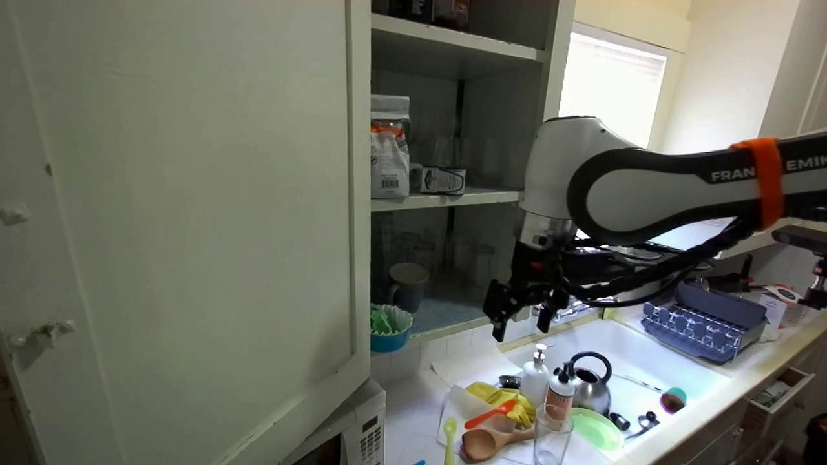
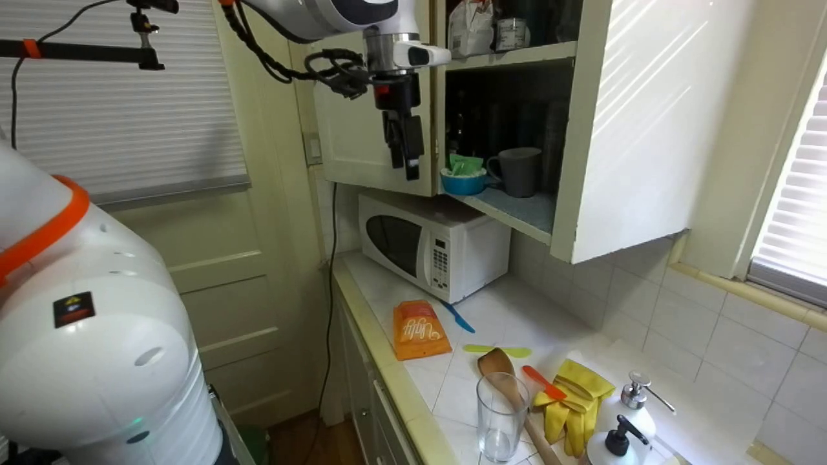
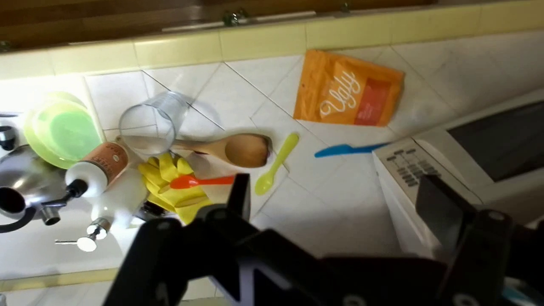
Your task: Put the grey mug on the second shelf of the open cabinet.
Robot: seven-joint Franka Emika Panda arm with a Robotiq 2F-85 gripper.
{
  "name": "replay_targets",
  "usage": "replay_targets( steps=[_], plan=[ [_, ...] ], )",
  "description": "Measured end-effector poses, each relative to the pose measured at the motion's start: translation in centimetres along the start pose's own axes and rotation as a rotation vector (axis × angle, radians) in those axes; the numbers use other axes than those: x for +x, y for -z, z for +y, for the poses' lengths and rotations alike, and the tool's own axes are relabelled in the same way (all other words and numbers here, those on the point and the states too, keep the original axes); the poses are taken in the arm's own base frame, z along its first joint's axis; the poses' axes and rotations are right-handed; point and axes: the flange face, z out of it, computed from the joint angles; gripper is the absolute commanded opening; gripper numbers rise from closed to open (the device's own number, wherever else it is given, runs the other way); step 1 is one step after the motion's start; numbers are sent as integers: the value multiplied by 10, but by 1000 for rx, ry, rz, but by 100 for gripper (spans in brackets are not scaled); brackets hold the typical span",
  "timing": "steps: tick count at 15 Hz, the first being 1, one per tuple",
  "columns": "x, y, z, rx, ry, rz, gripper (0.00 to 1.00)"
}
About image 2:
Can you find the orange packet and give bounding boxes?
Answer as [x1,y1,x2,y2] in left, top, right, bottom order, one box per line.
[390,297,456,362]

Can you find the green cloth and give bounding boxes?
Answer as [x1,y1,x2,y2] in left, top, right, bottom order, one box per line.
[447,152,487,178]

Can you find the cream cabinet door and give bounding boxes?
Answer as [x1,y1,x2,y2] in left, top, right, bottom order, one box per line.
[550,0,761,266]

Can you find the black microwave power cord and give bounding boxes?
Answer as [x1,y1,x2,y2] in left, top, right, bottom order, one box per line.
[316,184,345,415]

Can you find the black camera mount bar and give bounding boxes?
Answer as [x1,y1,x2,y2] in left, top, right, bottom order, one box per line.
[0,0,181,72]

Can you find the yellow-green utensil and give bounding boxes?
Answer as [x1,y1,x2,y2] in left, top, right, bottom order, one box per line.
[461,343,535,362]

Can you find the cream base cabinet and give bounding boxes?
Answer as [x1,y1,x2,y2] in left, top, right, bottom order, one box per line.
[332,291,424,465]

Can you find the soap bottle with black pump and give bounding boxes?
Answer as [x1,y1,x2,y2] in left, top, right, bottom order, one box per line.
[588,414,655,465]

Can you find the orange plastic spoon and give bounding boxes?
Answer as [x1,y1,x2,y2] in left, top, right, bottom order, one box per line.
[521,365,571,405]

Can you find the white plastic bag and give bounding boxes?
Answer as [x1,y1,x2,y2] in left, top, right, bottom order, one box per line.
[444,0,500,59]

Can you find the grey mug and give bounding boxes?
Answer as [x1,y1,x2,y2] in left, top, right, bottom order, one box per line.
[487,144,546,201]

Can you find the white panelled door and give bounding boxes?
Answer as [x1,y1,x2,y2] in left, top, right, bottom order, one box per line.
[111,184,332,428]

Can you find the yellow rubber gloves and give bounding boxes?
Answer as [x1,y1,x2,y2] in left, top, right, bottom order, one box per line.
[531,357,618,461]

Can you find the grey packet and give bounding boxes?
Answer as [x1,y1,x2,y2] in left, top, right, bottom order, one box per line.
[495,12,535,52]

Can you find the wooden spoon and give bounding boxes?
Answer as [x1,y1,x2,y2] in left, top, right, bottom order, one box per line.
[475,347,565,465]

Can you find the white microwave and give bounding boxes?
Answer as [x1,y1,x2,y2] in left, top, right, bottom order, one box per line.
[358,192,515,304]

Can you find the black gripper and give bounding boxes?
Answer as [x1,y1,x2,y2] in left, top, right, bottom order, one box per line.
[372,70,426,184]

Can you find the white window blind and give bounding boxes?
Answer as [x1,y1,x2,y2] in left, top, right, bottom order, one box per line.
[0,0,253,205]
[748,50,827,308]

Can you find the blue utensil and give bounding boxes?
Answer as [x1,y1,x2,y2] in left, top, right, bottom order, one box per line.
[443,299,479,337]

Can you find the blue bowl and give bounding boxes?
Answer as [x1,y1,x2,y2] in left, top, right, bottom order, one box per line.
[440,166,492,200]

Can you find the wall light switch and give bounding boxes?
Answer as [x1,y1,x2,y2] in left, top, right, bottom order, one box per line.
[302,130,327,167]

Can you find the clear drinking glass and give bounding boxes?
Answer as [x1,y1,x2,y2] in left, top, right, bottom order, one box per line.
[475,371,531,465]

